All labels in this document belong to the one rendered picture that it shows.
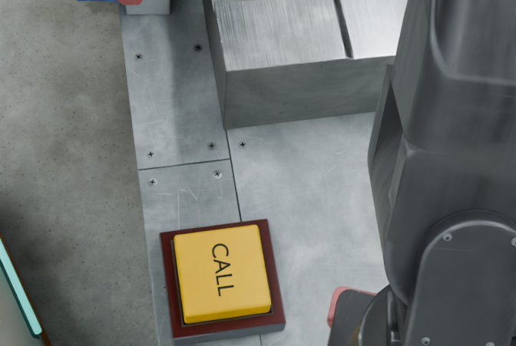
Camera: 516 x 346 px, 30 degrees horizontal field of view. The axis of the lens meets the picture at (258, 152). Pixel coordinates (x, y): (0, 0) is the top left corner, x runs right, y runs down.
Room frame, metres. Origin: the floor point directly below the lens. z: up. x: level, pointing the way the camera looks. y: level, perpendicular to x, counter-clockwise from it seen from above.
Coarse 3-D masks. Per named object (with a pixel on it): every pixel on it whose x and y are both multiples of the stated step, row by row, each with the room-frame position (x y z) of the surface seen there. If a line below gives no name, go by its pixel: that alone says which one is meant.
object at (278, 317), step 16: (224, 224) 0.26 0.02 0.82; (240, 224) 0.26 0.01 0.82; (256, 224) 0.26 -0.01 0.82; (160, 240) 0.24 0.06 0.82; (272, 256) 0.24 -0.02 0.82; (272, 272) 0.23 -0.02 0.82; (176, 288) 0.21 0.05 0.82; (272, 288) 0.21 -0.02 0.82; (176, 304) 0.19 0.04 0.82; (176, 320) 0.18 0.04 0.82; (240, 320) 0.19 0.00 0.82; (256, 320) 0.19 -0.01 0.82; (272, 320) 0.19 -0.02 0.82; (176, 336) 0.17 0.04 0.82
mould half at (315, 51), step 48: (288, 0) 0.41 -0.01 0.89; (336, 0) 0.42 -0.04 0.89; (384, 0) 0.42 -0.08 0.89; (240, 48) 0.36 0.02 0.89; (288, 48) 0.37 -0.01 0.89; (336, 48) 0.37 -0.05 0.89; (384, 48) 0.38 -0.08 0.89; (240, 96) 0.35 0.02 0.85; (288, 96) 0.36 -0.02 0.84; (336, 96) 0.37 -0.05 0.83
